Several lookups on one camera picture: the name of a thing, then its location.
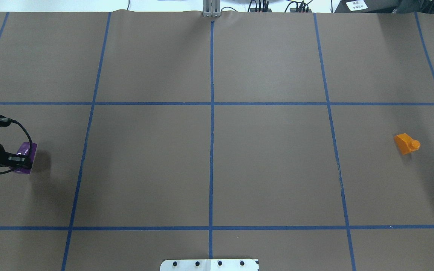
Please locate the purple trapezoid block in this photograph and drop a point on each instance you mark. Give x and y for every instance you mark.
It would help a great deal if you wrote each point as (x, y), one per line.
(27, 149)

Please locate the black box with label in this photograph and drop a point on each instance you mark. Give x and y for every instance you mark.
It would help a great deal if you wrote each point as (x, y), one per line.
(367, 6)

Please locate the grey aluminium camera post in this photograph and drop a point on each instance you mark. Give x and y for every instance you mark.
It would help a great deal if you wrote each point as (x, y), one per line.
(211, 8)

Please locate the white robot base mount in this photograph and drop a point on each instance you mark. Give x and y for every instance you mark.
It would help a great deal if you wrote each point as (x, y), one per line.
(210, 265)

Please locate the orange trapezoid block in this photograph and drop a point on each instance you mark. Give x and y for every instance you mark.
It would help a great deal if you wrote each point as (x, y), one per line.
(406, 144)

